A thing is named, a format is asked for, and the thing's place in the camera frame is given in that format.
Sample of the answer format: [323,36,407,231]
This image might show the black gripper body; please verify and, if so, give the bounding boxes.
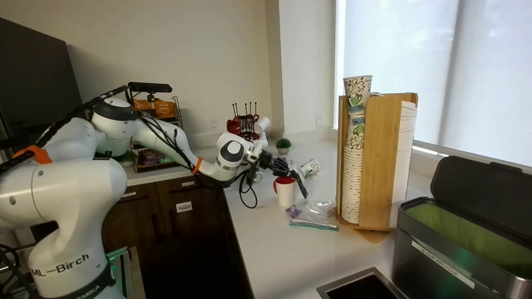
[255,149,295,179]

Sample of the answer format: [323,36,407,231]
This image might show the white and red mug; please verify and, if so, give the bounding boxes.
[272,174,298,209]

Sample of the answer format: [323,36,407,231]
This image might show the small green ball plant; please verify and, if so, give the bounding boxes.
[274,136,293,158]

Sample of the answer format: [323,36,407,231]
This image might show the tall patterned paper cup stack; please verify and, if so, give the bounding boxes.
[340,73,373,226]

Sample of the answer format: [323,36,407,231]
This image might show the snack organizer rack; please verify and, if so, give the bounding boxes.
[131,95,182,173]

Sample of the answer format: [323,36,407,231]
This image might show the dark brown counter cabinet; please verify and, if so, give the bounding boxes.
[101,173,254,299]

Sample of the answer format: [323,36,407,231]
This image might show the stainless steel trash bin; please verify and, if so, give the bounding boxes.
[390,154,532,299]

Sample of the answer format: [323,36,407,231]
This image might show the green bin liner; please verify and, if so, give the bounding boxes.
[403,201,532,279]

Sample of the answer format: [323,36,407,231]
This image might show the window with white blinds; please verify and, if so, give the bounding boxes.
[333,0,532,168]

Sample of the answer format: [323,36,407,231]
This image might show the teal framed panel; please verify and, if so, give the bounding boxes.
[104,244,146,299]

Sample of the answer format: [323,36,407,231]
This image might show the large black panel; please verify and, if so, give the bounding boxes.
[0,15,82,151]

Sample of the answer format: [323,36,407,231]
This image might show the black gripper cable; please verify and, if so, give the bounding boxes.
[235,169,260,211]

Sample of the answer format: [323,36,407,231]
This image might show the black stereo camera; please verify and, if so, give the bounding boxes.
[126,80,174,95]

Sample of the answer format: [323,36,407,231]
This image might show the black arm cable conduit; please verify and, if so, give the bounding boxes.
[0,81,139,173]

